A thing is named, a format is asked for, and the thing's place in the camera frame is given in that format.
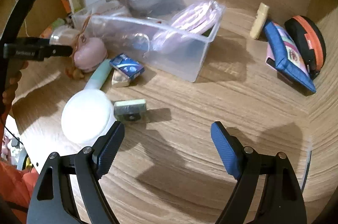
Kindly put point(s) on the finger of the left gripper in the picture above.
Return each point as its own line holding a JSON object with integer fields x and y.
{"x": 57, "y": 51}

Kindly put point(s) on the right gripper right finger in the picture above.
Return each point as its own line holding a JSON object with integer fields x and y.
{"x": 281, "y": 201}

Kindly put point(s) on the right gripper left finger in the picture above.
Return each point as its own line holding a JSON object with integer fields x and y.
{"x": 53, "y": 201}

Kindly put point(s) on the white round cushion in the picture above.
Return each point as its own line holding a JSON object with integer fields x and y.
{"x": 86, "y": 116}

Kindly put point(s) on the orange sleeve forearm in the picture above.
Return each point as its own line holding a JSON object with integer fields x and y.
{"x": 16, "y": 192}

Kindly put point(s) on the left hand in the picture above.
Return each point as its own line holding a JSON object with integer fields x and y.
{"x": 9, "y": 93}

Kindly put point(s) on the green orange wipes pack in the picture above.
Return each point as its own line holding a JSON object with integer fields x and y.
{"x": 47, "y": 33}

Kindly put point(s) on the pink round case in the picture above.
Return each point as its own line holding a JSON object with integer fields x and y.
{"x": 91, "y": 52}

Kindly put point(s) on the teal tube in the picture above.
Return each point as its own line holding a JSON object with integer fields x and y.
{"x": 99, "y": 76}

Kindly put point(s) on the orange packet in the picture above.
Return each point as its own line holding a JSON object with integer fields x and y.
{"x": 66, "y": 6}

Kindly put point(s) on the small beige eraser pack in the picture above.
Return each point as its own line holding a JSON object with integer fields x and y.
{"x": 119, "y": 80}

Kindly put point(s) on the blue card box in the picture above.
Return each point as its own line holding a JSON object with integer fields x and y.
{"x": 129, "y": 67}

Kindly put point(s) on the small grey green box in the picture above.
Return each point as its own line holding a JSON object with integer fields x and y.
{"x": 130, "y": 110}

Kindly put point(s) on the clear plastic storage bin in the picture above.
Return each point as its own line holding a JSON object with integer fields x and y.
{"x": 170, "y": 35}

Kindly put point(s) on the blue patchwork pencil case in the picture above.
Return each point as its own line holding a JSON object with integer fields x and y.
{"x": 284, "y": 57}

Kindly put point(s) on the black orange zip case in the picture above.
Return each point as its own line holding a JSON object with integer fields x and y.
{"x": 309, "y": 41}

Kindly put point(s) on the cream lotion bottle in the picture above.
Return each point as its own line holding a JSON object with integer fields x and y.
{"x": 260, "y": 20}

